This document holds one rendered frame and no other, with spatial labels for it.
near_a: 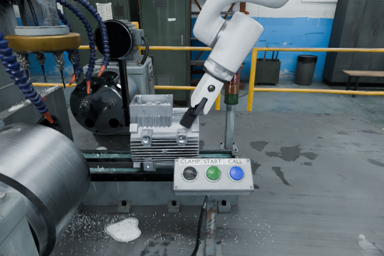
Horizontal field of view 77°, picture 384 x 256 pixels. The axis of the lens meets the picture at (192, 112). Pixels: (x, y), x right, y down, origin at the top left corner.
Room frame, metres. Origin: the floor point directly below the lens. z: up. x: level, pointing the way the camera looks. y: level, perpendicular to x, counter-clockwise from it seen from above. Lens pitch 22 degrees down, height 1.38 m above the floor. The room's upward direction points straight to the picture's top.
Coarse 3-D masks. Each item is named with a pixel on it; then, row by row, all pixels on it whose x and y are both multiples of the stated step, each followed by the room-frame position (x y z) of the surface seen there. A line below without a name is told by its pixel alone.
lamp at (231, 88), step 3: (225, 84) 1.00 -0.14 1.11; (228, 84) 0.98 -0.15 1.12; (231, 84) 0.97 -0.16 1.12; (234, 84) 0.97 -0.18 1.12; (237, 84) 0.98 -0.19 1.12; (225, 87) 1.00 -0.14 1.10; (228, 87) 0.98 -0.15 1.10; (231, 87) 0.97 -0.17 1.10; (234, 87) 0.97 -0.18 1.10; (237, 87) 0.98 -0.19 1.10; (225, 90) 0.99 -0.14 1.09; (228, 90) 0.98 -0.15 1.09; (231, 90) 0.97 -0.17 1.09; (234, 90) 0.97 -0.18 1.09; (237, 90) 0.98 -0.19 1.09; (228, 93) 0.98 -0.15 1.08; (231, 93) 0.97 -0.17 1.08; (234, 93) 0.97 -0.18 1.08; (237, 93) 0.98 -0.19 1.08
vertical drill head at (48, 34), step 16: (32, 0) 0.66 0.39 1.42; (48, 0) 0.68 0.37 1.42; (32, 16) 0.65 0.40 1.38; (48, 16) 0.67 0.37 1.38; (16, 32) 0.65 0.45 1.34; (32, 32) 0.63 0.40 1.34; (48, 32) 0.65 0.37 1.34; (64, 32) 0.69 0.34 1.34; (16, 48) 0.61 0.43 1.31; (32, 48) 0.61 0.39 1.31; (48, 48) 0.62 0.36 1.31; (64, 48) 0.65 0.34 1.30; (64, 64) 0.66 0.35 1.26; (64, 80) 0.66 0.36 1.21
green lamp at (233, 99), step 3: (225, 93) 0.99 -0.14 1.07; (225, 96) 0.99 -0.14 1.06; (228, 96) 0.98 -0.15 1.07; (231, 96) 0.97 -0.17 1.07; (234, 96) 0.97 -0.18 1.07; (237, 96) 0.98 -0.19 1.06; (225, 99) 0.99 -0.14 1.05; (228, 99) 0.98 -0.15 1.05; (231, 99) 0.97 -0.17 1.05; (234, 99) 0.97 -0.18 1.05; (237, 99) 0.98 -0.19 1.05; (225, 102) 0.99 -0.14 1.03; (228, 102) 0.98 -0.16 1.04; (231, 102) 0.97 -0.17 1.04; (234, 102) 0.97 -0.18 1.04; (237, 102) 0.99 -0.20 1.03
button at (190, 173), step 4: (188, 168) 0.44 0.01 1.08; (192, 168) 0.44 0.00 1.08; (184, 172) 0.43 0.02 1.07; (188, 172) 0.43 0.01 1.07; (192, 172) 0.43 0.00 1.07; (196, 172) 0.43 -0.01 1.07; (184, 176) 0.43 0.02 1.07; (188, 176) 0.43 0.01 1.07; (192, 176) 0.43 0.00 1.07; (196, 176) 0.43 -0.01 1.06; (188, 180) 0.42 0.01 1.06
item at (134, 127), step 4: (132, 124) 0.64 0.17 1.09; (136, 124) 0.64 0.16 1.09; (192, 124) 0.64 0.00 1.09; (196, 124) 0.64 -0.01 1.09; (132, 128) 0.63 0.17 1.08; (136, 128) 0.63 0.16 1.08; (192, 128) 0.63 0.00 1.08; (196, 128) 0.63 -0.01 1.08; (132, 132) 0.62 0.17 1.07; (136, 132) 0.62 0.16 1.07; (192, 132) 0.63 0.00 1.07; (196, 132) 0.63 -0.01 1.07; (136, 164) 0.63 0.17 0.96; (140, 164) 0.63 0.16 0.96; (136, 168) 0.63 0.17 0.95; (140, 168) 0.63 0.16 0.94
